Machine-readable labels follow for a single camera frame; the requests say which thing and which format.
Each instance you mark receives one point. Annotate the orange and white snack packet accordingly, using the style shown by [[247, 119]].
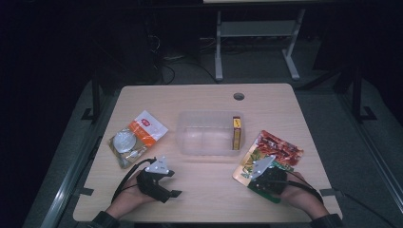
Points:
[[139, 136]]

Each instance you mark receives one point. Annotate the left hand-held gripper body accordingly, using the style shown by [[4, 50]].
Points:
[[152, 186]]

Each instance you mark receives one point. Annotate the clear plastic container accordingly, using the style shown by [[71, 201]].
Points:
[[206, 136]]

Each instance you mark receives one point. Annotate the black metal stand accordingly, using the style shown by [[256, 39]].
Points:
[[357, 95], [96, 98]]

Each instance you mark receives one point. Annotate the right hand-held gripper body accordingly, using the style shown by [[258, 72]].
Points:
[[271, 180]]

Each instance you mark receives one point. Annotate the red snack packet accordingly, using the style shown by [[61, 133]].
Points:
[[280, 148]]

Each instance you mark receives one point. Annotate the small yellow and red box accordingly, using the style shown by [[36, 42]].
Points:
[[237, 133]]

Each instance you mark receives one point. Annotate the person's right hand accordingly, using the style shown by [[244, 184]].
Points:
[[302, 196]]

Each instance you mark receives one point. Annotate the yellow and green snack packet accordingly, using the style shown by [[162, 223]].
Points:
[[245, 167]]

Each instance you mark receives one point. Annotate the white metal stand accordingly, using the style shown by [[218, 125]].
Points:
[[256, 28]]

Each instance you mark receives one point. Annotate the grey table edge bracket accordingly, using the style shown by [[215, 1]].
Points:
[[84, 191], [327, 192]]

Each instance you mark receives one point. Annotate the person's left hand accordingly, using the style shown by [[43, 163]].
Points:
[[131, 196]]

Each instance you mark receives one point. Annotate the metal frame rail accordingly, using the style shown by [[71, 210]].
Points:
[[374, 148], [68, 183]]

